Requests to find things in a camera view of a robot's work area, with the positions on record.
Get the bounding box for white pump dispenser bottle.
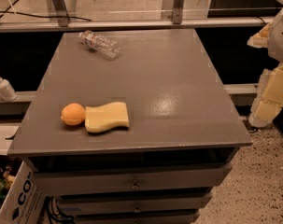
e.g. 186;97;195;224
0;77;17;102

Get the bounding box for orange fruit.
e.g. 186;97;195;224
61;103;85;126

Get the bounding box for grey drawer cabinet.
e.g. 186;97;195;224
9;29;251;224

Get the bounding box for black cable on floor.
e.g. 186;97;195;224
0;0;92;22

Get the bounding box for black cables under cabinet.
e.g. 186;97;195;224
45;197;75;224

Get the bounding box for metal railing frame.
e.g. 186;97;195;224
0;0;283;32

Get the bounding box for white cardboard box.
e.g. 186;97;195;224
0;162;45;224

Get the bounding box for clear plastic water bottle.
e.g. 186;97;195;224
79;30;120;59

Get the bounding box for yellow sponge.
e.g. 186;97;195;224
85;102;130;133

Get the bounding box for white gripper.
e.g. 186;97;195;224
247;8;283;128

